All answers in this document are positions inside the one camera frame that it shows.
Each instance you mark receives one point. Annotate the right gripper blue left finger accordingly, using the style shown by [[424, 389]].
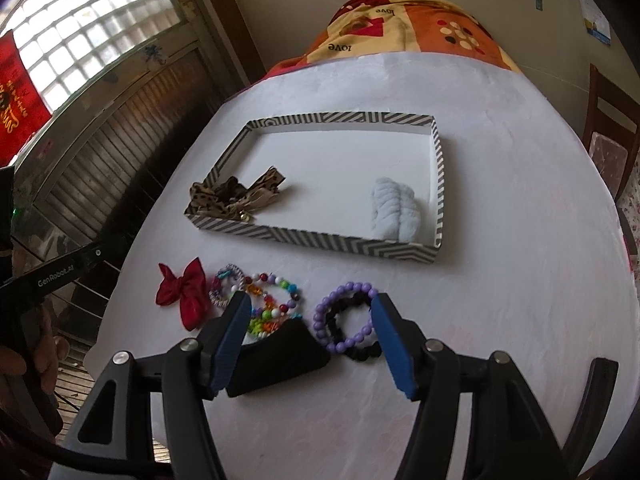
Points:
[[227, 342]]

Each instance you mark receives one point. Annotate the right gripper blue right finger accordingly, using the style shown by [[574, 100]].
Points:
[[402, 344]]

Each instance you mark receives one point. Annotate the black scrunchie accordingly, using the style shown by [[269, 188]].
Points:
[[350, 329]]

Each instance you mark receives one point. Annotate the red satin bow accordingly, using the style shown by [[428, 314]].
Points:
[[189, 290]]

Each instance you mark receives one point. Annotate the light blue fluffy scrunchie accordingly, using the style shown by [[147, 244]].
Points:
[[395, 213]]

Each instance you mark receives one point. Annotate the leopard print bow scrunchie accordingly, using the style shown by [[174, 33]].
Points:
[[231, 200]]

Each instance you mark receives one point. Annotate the wooden slatted door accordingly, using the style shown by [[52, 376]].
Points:
[[103, 162]]

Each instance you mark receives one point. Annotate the white lace tablecloth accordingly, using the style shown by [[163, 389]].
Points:
[[532, 263]]

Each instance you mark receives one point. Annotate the red hanging banner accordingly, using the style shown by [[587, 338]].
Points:
[[23, 111]]

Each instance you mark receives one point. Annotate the striped black white tray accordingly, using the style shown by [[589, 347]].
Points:
[[330, 162]]

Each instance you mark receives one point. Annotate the glass block window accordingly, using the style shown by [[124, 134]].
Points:
[[66, 43]]

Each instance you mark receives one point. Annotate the dark wooden chair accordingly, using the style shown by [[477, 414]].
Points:
[[611, 138]]

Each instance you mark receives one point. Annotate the orange patterned blanket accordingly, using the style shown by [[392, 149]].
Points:
[[366, 27]]

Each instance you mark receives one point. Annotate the wall calendar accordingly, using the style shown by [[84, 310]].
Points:
[[595, 21]]

